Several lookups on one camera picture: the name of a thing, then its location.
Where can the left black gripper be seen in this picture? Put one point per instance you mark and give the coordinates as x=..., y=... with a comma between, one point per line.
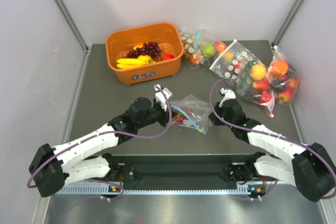
x=165, y=118

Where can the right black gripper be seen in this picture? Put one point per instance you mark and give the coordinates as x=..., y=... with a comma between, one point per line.
x=215, y=119

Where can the light red fake grapes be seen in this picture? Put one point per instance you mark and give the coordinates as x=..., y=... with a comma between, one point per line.
x=182, y=117

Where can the blue zip top bag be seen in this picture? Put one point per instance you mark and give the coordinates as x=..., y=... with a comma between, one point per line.
x=200, y=111

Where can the yellow fake banana bunch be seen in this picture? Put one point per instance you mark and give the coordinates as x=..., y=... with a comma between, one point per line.
x=127, y=63

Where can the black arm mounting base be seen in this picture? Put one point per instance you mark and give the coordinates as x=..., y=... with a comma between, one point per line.
x=228, y=168

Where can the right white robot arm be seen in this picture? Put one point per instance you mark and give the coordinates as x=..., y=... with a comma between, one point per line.
x=307, y=167

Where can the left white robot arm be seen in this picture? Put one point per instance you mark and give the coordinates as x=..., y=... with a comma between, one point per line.
x=52, y=168

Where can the white zip bag with fruit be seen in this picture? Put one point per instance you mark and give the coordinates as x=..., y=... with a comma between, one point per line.
x=243, y=71

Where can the yellow fake lemon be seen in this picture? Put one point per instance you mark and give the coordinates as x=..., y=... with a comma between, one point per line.
x=148, y=59

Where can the red fake tomato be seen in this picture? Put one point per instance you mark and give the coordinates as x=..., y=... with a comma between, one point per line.
x=168, y=57

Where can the purple fake grapes in basket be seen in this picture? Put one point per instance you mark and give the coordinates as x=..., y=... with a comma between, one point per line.
x=132, y=54

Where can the right bag with orange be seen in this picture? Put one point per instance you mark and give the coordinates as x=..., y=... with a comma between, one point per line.
x=283, y=77

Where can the back bag with green apple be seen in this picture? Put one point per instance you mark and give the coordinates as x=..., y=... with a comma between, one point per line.
x=200, y=48

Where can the yellow fake mango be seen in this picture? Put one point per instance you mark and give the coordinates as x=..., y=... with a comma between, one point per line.
x=140, y=45

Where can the orange plastic basket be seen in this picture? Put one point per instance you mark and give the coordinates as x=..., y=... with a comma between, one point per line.
x=119, y=43

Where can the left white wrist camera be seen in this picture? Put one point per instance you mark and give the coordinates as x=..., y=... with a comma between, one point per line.
x=162, y=95

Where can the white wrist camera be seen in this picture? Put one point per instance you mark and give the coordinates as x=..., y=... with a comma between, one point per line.
x=162, y=95
x=227, y=94

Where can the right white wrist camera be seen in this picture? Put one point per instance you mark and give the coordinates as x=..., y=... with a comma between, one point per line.
x=227, y=94

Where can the grey slotted cable duct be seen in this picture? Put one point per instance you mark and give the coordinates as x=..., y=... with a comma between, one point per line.
x=105, y=189

